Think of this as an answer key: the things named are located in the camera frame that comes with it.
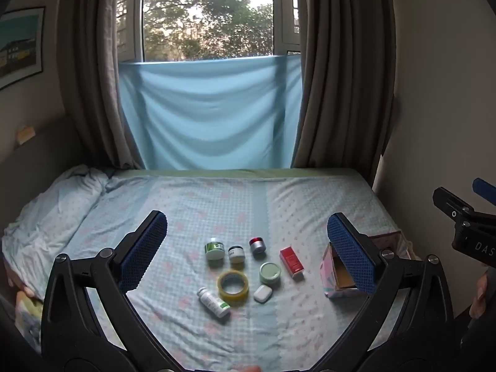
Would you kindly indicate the person's right hand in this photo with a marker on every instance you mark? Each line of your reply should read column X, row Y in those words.
column 480, row 292

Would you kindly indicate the framed wall poster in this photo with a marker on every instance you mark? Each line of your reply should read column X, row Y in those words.
column 21, row 46

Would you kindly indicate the white window frame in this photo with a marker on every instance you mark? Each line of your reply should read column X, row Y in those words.
column 286, row 27

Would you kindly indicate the light blue hanging cloth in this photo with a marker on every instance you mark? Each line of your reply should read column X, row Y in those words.
column 209, row 116

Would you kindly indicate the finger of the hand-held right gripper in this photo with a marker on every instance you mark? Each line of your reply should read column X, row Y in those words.
column 451, row 203
column 484, row 190

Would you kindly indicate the small white jar black lid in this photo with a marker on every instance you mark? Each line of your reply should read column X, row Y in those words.
column 236, row 254

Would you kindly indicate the silver jar with red lid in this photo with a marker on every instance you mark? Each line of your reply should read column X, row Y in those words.
column 257, row 246

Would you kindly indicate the light blue crumpled quilt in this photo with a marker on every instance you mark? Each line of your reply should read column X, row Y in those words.
column 58, row 209

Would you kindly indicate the colourful printed bag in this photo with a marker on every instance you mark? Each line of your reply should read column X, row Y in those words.
column 29, row 317

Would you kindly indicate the red carton box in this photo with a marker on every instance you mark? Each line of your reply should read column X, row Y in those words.
column 291, row 262

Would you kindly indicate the patterned cardboard box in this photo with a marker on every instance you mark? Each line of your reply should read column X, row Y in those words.
column 341, row 277

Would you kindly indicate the round pale green tin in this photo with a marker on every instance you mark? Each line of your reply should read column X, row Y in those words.
column 270, row 274

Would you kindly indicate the white earbuds case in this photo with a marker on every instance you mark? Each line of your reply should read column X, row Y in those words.
column 263, row 293

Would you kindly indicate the white bottle with green label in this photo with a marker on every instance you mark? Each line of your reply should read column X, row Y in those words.
column 212, row 301

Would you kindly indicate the checked bed sheet pink bows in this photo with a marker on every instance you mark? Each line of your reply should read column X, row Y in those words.
column 271, row 209

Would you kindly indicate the yellow tape roll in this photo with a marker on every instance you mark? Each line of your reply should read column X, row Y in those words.
column 223, row 288

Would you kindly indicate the white jar with green label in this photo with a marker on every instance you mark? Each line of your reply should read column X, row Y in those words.
column 214, row 250

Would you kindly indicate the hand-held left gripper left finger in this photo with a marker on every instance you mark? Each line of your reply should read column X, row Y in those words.
column 145, row 248

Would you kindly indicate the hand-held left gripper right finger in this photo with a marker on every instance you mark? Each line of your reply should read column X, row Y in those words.
column 350, row 255

